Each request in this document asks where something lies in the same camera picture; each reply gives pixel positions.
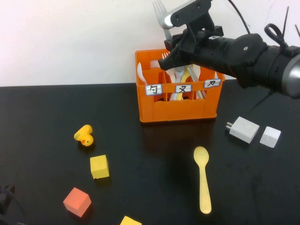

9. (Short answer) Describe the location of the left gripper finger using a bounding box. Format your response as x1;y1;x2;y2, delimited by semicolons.
0;185;15;216

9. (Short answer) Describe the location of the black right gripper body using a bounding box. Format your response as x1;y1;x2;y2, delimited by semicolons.
164;29;235;75

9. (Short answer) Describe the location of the light blue plastic fork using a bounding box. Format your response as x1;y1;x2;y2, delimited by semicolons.
169;67;186;101

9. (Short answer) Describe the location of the grey plastic fork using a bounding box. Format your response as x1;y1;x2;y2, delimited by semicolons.
153;0;174;41

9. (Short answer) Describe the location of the yellow plastic spoon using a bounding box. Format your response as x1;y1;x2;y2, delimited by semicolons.
193;146;212;215

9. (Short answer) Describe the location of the orange plastic cutlery holder crate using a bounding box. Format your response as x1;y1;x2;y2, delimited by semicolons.
135;49;226;123

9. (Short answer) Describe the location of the white plastic fork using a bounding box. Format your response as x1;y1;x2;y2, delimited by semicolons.
162;52;177;84

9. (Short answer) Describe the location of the paper label with 叉 character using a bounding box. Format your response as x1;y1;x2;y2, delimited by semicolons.
175;84;193;94

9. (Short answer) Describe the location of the paper label with 刀 character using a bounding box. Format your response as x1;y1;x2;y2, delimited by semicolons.
203;79;222;89

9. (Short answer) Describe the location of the white plastic spoon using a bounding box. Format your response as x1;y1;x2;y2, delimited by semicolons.
137;62;148;85

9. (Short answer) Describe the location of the paper label with 勺 character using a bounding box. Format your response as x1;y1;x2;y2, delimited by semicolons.
145;83;163;96

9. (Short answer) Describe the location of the translucent grey plastic knife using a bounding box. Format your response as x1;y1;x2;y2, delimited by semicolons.
187;65;207;99

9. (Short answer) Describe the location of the orange foam cube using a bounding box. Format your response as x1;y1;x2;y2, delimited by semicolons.
63;187;92;218

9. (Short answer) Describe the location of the white charger plug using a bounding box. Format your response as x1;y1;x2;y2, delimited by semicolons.
225;116;260;144

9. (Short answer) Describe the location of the yellow foam cube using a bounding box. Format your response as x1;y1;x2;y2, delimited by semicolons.
90;154;110;180
120;215;143;225

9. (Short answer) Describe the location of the yellow rubber duck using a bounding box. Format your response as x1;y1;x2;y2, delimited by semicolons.
74;124;94;147

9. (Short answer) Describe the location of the white foam cube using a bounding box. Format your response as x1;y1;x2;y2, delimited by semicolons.
259;126;282;149

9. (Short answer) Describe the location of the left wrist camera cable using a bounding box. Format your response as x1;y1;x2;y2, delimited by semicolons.
0;188;27;225

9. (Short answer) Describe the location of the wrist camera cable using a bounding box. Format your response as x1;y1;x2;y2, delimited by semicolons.
228;0;290;49
0;188;27;225

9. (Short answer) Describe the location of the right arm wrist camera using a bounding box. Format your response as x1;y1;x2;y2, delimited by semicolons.
164;0;213;30

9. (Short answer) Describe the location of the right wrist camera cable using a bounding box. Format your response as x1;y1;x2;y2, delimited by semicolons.
228;0;290;49

